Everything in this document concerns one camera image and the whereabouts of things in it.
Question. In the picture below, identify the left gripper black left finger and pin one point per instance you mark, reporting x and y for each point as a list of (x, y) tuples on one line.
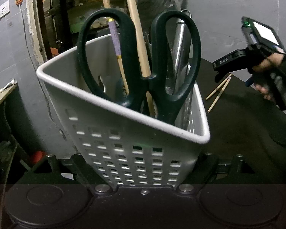
[(81, 172)]

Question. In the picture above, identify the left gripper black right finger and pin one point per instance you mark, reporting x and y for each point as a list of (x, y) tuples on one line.
[(210, 169)]

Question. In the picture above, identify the white perforated plastic utensil basket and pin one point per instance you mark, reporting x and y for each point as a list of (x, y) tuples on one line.
[(123, 146)]

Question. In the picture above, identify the grey metal cylindrical tool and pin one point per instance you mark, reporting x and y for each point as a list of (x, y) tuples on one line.
[(180, 53)]

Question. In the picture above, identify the black handled kitchen scissors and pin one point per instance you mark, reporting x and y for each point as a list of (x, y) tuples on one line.
[(168, 106)]

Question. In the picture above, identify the wooden chopstick purple band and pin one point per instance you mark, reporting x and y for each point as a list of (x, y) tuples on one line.
[(116, 45)]

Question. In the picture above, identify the person's right hand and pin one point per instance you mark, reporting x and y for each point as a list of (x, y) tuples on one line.
[(265, 69)]

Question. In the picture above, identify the wooden side counter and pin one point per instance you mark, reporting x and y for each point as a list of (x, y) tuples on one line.
[(6, 90)]

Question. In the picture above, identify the white wall switch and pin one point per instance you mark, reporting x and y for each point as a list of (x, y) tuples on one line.
[(4, 9)]

